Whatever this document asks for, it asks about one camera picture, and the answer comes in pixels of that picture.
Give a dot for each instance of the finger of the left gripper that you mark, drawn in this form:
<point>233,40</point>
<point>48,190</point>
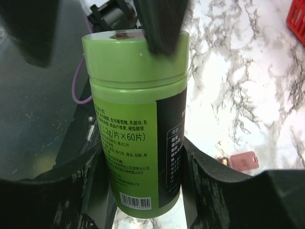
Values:
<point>31,25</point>

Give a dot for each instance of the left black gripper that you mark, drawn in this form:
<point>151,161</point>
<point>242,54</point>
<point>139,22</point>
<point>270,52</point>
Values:
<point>161,20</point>

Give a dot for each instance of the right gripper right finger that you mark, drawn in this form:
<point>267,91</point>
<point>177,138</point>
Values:
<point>217,197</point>

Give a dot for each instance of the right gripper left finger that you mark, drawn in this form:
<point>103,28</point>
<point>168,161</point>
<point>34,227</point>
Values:
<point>52,200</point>

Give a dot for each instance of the brown weekly pill organizer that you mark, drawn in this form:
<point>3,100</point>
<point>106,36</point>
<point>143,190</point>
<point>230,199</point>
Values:
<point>240,162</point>

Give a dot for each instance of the green bottle cap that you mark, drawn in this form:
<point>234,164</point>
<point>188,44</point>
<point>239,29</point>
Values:
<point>121,59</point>

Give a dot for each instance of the green pill bottle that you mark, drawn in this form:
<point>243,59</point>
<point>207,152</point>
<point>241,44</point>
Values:
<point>142,133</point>

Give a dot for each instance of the red plastic shopping basket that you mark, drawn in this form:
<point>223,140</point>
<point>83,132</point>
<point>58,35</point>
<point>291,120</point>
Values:
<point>295,19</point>

